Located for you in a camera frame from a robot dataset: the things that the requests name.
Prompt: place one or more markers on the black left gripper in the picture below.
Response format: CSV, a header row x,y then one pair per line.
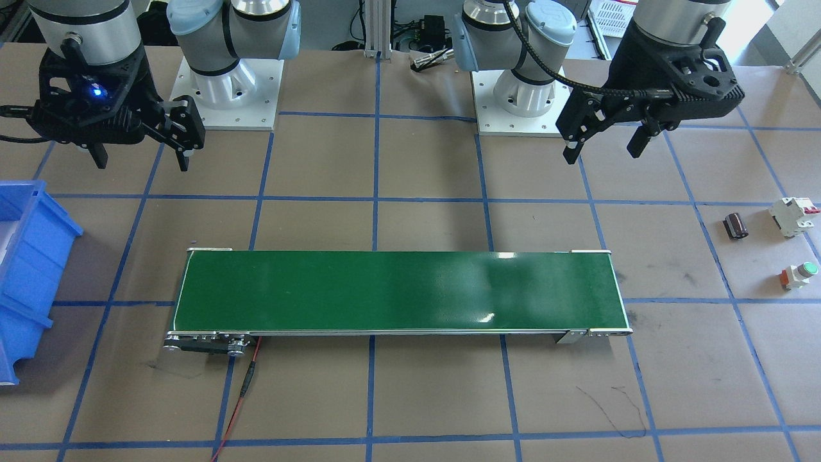
x,y
625,72

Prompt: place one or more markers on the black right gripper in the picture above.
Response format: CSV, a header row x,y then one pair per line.
x,y
137,76

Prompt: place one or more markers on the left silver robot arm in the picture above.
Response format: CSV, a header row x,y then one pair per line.
x,y
532,42

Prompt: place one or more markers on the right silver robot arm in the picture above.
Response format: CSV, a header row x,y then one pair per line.
x,y
213,35

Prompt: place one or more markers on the blue plastic bin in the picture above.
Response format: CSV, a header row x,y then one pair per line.
x,y
37,236

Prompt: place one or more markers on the green conveyor belt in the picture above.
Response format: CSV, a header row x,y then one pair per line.
x,y
229,298

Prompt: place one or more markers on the white circuit breaker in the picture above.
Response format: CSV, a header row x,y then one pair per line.
x,y
793,215

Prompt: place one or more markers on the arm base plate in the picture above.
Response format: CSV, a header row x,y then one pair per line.
x,y
505,105
245,98

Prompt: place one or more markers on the green push button switch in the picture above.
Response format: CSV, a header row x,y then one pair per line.
x,y
797,276

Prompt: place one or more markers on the aluminium frame post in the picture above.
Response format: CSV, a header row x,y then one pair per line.
x,y
378,24

